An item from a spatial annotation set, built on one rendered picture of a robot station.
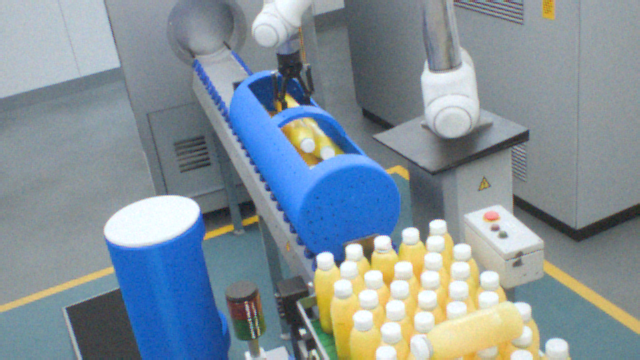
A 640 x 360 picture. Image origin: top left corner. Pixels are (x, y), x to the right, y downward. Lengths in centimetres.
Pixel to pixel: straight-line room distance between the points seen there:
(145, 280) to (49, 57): 488
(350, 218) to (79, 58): 523
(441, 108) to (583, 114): 142
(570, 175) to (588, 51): 58
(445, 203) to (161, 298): 95
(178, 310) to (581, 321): 176
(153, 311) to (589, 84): 213
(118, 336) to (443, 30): 195
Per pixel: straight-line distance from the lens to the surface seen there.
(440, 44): 222
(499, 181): 259
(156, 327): 232
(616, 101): 367
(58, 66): 699
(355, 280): 176
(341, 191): 194
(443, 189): 250
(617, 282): 361
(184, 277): 223
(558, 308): 343
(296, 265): 222
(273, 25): 222
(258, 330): 149
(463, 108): 222
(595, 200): 381
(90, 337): 346
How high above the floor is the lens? 207
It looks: 26 degrees down
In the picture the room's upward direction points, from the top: 9 degrees counter-clockwise
